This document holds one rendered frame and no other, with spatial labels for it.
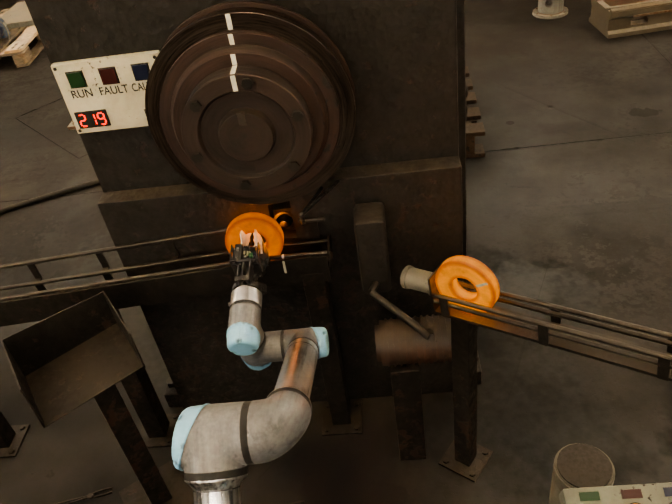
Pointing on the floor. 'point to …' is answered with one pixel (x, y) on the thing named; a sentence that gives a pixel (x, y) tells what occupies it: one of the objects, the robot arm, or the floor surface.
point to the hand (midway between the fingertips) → (253, 233)
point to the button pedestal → (653, 493)
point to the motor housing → (401, 385)
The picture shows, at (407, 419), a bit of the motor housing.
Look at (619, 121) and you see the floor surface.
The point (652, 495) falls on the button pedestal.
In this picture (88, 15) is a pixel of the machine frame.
